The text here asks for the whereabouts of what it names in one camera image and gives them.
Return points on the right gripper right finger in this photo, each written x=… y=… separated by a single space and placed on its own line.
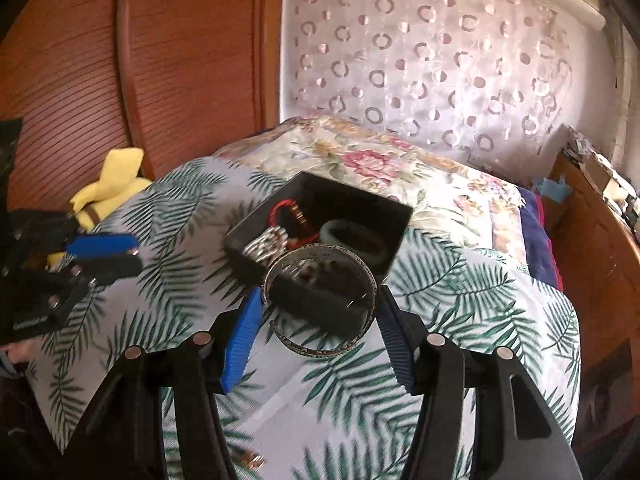
x=431 y=366

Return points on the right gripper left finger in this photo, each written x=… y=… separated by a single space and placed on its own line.
x=212 y=362

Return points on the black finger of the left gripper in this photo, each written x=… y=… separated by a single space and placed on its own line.
x=104 y=270

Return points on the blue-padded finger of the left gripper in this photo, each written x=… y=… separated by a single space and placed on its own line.
x=101 y=245

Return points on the black open jewelry box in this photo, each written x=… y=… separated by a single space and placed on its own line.
x=321 y=200

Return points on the person's left hand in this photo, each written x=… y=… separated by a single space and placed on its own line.
x=16 y=356

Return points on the palm leaf print cloth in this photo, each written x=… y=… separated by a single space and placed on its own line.
x=310 y=413

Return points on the dark blue blanket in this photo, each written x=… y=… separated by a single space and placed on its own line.
x=538 y=247

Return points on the floral quilt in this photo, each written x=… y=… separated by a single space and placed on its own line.
x=450 y=200

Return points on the wooden side cabinet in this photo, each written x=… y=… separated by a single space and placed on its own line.
x=598 y=261

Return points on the wooden wardrobe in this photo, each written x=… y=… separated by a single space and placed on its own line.
x=176 y=78

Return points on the blue paper item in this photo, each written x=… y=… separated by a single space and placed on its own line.
x=558 y=191

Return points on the clutter pile on cabinet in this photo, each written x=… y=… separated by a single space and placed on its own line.
x=616 y=191

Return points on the pink circle pattern curtain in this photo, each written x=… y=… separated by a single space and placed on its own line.
x=493 y=83

